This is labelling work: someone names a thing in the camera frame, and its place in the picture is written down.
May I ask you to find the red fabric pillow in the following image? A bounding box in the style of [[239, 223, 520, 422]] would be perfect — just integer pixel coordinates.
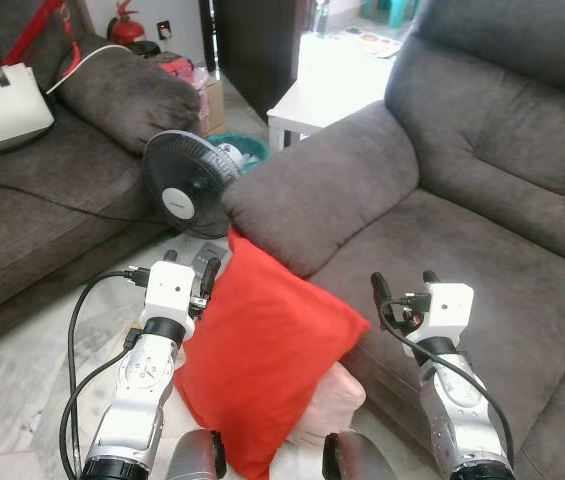
[[173, 226, 372, 480]]

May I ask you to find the black and white floor fan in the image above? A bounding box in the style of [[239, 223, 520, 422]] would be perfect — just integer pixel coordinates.
[[142, 129, 246, 276]]

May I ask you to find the pink cat face pillow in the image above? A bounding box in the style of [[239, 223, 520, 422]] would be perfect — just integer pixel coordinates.
[[287, 360, 366, 451]]

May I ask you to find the grey-brown fabric sofa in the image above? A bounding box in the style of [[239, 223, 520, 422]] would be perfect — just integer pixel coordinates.
[[0, 0, 203, 356], [220, 0, 565, 480]]

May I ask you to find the teal plastic basket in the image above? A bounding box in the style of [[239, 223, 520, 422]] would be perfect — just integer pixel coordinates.
[[207, 133, 271, 173]]

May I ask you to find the grey robot left leg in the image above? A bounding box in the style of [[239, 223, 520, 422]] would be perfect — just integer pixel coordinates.
[[167, 430, 228, 480]]

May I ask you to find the grey robot leg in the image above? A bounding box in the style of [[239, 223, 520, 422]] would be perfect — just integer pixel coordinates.
[[167, 430, 228, 480], [322, 430, 398, 480]]

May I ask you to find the grey robot right leg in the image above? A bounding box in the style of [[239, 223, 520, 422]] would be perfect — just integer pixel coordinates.
[[322, 430, 398, 480]]

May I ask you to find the brown cardboard box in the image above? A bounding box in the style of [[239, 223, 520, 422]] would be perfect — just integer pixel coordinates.
[[197, 78, 227, 136]]

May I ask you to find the red packet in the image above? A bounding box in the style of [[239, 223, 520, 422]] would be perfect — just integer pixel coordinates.
[[157, 52, 198, 81]]

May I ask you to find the white side table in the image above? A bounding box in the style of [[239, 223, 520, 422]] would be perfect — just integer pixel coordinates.
[[267, 30, 403, 151]]

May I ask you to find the white handbag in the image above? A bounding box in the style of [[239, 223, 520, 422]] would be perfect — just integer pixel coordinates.
[[0, 62, 55, 161]]

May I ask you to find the dark wooden door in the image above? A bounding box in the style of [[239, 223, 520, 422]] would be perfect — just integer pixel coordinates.
[[210, 0, 313, 121]]

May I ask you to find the red fire extinguisher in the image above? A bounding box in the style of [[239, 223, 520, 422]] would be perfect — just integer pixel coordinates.
[[107, 0, 148, 46]]

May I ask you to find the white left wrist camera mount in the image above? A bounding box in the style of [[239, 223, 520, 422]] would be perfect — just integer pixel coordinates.
[[146, 260, 197, 323]]

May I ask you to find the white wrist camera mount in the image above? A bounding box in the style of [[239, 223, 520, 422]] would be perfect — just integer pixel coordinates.
[[146, 260, 197, 323], [417, 283, 475, 343]]

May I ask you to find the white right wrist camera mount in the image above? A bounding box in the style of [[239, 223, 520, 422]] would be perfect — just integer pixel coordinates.
[[417, 283, 475, 343]]

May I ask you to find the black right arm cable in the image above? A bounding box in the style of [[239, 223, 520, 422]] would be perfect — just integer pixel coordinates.
[[377, 300, 518, 471]]

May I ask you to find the white cord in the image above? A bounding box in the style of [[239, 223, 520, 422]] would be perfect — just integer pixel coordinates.
[[47, 43, 133, 96]]

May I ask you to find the red strap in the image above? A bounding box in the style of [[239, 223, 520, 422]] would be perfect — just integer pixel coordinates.
[[2, 0, 83, 71]]

